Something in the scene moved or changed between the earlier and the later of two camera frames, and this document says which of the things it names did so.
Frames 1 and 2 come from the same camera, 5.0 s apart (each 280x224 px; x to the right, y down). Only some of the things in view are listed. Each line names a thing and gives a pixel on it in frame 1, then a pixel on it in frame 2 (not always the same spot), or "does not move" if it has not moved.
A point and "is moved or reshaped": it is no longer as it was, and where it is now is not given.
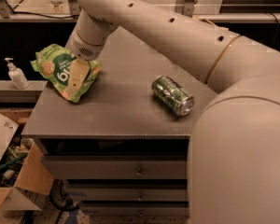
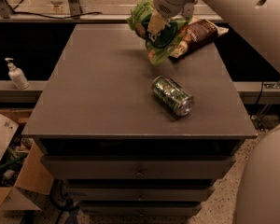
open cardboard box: x=16 y=164 does not move
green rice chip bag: x=56 y=64 is moved or reshaped
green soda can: x=173 y=95 does not move
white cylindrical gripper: x=82 y=49 → x=170 y=4
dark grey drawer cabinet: x=122 y=151 does not move
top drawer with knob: x=117 y=167 does not move
